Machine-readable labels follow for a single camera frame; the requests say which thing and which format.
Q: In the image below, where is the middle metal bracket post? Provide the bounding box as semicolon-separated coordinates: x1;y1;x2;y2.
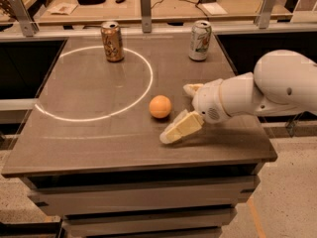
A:
140;0;152;33

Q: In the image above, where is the left metal bracket post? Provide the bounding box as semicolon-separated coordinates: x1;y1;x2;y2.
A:
8;0;39;37

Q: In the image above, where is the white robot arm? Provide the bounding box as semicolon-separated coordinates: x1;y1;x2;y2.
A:
159;50;317;144

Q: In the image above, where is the white green 7up can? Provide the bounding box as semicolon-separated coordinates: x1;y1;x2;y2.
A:
188;20;212;61

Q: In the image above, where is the gold brown soda can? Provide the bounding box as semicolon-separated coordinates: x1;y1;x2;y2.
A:
101;21;124;62

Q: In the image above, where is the small black remote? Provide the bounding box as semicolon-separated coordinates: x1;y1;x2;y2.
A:
115;0;126;4

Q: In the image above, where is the white paper sheet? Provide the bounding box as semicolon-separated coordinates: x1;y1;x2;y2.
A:
202;2;227;15

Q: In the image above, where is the black object on desk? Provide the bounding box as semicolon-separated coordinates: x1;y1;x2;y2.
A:
77;0;106;5

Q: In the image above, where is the metal bracket post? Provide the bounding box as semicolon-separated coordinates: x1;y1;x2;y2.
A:
140;0;152;33
8;0;39;37
255;0;276;29

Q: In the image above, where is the orange fruit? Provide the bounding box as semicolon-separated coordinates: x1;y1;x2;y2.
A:
149;95;171;119

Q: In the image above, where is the right metal bracket post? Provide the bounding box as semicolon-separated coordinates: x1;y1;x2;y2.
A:
255;0;276;29

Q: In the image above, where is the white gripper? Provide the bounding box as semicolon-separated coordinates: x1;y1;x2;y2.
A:
159;79;230;144

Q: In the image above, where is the brown paper packet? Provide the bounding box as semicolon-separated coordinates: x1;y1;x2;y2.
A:
49;3;77;15

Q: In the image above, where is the grey drawer cabinet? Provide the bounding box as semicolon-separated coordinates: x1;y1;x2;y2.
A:
29;165;260;238

